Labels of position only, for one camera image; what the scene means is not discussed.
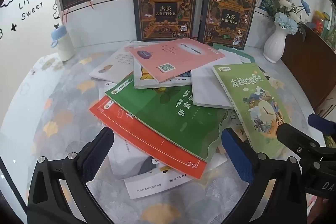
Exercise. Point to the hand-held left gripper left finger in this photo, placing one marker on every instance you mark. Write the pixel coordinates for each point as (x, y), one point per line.
(95, 158)

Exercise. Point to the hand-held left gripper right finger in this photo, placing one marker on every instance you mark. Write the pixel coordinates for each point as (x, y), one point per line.
(236, 155)

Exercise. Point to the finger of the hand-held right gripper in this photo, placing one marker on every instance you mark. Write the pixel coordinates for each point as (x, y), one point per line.
(319, 122)
(288, 134)

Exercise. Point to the red book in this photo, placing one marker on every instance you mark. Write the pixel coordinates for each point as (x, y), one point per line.
(136, 132)

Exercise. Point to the light green book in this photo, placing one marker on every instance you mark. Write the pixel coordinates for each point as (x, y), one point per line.
(249, 98)

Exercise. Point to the plain white book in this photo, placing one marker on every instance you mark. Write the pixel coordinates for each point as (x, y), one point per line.
(210, 90)

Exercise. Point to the dark green book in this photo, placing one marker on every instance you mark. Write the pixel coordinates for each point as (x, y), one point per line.
(162, 119)

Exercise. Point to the pink book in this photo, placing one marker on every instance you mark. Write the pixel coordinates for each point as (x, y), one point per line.
(178, 56)

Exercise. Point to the brown wooden cabinet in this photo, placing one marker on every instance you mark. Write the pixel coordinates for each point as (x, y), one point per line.
(307, 69)

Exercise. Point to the glass vase green stems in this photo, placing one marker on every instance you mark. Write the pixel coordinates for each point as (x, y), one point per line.
(330, 35)

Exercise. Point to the white ribbed vase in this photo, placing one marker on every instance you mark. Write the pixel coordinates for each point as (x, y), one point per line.
(274, 45)

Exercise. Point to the red yellow jar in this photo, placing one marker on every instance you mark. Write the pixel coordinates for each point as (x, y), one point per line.
(319, 24)

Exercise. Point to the blue white flower bouquet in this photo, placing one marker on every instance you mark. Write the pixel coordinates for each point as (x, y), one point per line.
(286, 20)

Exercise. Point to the white bottle blue lid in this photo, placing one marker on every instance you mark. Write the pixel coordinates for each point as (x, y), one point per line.
(64, 43)

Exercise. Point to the dark ornate encyclopedia book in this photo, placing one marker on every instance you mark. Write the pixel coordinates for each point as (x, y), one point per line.
(165, 11)
(225, 16)

